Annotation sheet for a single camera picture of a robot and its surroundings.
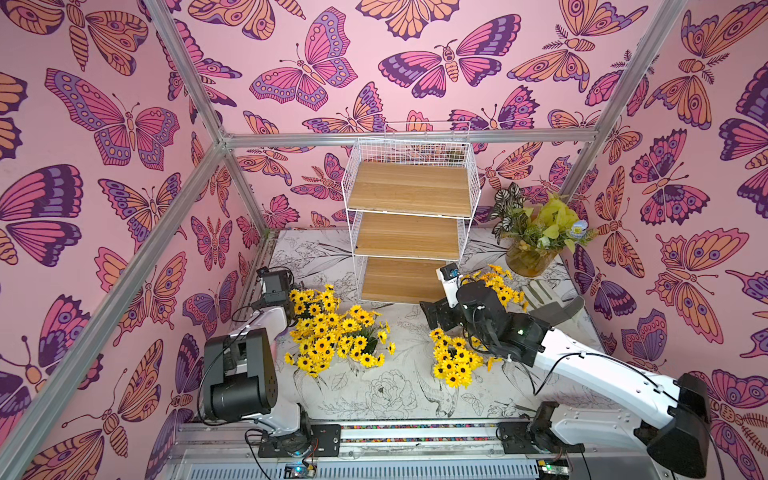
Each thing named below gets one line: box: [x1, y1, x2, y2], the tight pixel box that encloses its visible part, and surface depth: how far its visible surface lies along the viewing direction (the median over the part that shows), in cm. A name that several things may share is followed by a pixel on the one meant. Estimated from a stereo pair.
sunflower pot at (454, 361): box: [429, 328, 488, 390], surface depth 74 cm
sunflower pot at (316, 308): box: [289, 284, 343, 328], surface depth 86 cm
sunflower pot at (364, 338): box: [337, 305, 396, 368], surface depth 79 cm
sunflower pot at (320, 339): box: [284, 315, 349, 378], surface depth 78 cm
